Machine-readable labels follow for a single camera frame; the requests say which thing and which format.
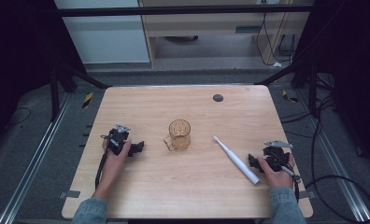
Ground hand-held gripper cable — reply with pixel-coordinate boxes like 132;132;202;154
94;146;112;191
277;155;303;203

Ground left hand-held gripper cable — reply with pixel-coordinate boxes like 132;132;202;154
94;146;112;191

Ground white electric toothbrush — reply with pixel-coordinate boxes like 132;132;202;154
212;135;262;187

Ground white cabinet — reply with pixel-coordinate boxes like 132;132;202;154
53;0;151;65

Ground black hanging cables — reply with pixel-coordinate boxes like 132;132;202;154
255;0;299;67

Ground yellow black striped tape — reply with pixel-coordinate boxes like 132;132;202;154
281;89;300;105
81;91;94;109

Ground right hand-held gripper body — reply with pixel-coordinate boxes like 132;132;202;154
262;139;294;173

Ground person's left hand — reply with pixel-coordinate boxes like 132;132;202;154
99;139;133;183

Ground thin black floor cable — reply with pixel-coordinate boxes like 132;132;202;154
4;106;33;128

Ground grey table bracket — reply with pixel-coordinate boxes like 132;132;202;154
58;189;81;200
298;189;317;201

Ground right hand-held gripper cable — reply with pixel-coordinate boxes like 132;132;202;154
277;155;303;203

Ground black horizontal frame bar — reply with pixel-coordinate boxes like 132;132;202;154
56;5;314;18

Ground aluminium floor rail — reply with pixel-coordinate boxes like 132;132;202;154
294;88;370;224
0;92;75;224

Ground black metal stand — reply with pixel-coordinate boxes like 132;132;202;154
48;57;112;123
253;57;320;119

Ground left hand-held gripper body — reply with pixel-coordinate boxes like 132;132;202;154
100;123;132;157

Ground dark curtain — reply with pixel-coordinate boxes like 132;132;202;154
0;0;88;157
293;0;370;175

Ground light wooden desk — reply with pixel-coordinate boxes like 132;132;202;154
137;0;315;69

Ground person's right hand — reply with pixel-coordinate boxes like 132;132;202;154
257;152;297;189

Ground black looped floor cable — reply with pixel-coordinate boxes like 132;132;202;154
279;94;370;224

